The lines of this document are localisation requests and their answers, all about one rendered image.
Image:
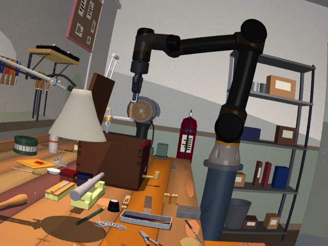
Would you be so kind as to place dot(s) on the green round tin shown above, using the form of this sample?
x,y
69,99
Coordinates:
x,y
25,146

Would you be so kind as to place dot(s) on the white stay rod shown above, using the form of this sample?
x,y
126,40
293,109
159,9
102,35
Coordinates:
x,y
120,118

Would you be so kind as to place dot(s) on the green can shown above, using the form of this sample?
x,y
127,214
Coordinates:
x,y
263,88

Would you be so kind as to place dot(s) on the small tan red block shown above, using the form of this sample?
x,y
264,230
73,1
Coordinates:
x,y
126,201

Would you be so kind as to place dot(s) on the wooden wall shelf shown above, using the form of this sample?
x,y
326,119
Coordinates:
x,y
55,55

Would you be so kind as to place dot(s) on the blue upright box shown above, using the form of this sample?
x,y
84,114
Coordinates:
x,y
280,178

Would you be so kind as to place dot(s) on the grey brown sanding block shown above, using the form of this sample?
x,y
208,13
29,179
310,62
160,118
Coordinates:
x,y
147,204

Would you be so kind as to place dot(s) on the pale yellow mandrel stand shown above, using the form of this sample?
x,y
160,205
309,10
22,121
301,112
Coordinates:
x,y
88,201

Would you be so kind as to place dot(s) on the tan labelled cardboard box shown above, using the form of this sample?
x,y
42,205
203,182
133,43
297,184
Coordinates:
x,y
280,86

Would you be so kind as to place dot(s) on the gold stay collar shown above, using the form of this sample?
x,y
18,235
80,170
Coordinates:
x,y
109,118

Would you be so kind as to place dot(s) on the cream shade desk lamp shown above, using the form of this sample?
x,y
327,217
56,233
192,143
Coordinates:
x,y
77,118

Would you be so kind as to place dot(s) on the grey needle file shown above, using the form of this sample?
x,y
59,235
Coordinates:
x,y
193,230

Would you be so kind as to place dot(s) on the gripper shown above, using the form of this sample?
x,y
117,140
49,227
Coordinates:
x,y
137,82

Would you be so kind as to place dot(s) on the grey metal shelf unit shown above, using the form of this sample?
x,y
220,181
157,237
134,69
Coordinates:
x,y
303,128

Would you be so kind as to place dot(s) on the rack of blue orange tools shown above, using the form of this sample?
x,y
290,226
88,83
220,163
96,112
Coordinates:
x,y
9,73

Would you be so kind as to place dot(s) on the dark green polishing motor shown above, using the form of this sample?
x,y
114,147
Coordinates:
x,y
147,112

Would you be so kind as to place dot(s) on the small brown labelled box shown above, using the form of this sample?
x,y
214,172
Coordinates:
x,y
250,222

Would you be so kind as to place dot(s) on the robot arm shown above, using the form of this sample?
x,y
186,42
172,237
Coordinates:
x,y
244,84

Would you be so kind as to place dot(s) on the pink framed notice board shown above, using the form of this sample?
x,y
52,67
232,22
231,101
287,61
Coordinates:
x,y
84,23

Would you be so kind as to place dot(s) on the white twin lid rods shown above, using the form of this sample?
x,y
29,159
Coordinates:
x,y
111,66

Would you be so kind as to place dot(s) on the white bottle orange band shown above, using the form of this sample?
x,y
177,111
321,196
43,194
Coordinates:
x,y
53,144

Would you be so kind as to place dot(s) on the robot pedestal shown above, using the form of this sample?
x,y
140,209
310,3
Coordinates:
x,y
217,202

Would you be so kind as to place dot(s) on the yellow box red ribbon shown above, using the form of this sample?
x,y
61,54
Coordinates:
x,y
170,199

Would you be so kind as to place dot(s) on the grey perforated block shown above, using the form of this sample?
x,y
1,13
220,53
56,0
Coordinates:
x,y
188,212

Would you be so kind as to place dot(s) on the white small dish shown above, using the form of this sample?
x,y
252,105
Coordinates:
x,y
53,171

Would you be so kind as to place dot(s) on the grey shallow tray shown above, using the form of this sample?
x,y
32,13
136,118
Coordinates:
x,y
143,223

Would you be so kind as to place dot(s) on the small wooden mallet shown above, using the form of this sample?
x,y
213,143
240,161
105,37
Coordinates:
x,y
153,176

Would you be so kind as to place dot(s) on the maroon book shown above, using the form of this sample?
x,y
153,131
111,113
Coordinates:
x,y
266,175

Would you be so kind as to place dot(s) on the small green box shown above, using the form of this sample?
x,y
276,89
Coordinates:
x,y
162,150

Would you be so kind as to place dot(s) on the red fire extinguisher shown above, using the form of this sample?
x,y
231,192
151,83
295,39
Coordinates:
x,y
186,138

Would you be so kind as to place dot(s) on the yellow pad red square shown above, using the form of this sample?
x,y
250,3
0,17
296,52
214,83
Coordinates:
x,y
34,163

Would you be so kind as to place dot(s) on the silver metal clamp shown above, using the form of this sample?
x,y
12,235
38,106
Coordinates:
x,y
60,161

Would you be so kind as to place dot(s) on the small tan labelled box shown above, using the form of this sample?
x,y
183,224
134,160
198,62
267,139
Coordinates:
x,y
271,221
240,180

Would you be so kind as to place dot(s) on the white can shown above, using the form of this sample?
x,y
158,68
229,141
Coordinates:
x,y
255,86

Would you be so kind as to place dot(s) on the pale yellow tool block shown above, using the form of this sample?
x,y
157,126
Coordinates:
x,y
57,193

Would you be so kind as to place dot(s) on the black tray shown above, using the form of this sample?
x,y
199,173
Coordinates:
x,y
56,49

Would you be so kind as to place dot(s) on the green pencil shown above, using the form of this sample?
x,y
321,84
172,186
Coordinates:
x,y
89,216

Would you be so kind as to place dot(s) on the brown wooden chest lid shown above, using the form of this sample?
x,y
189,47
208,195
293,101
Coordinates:
x,y
102,94

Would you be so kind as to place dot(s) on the grey waste bin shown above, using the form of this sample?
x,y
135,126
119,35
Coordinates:
x,y
238,214

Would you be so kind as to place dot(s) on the brown wooden chest body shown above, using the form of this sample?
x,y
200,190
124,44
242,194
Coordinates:
x,y
110,164

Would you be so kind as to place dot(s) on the tan round cloth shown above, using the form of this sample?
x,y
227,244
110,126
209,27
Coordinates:
x,y
191,242

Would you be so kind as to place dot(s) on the brown book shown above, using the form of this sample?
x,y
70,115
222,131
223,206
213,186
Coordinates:
x,y
257,174

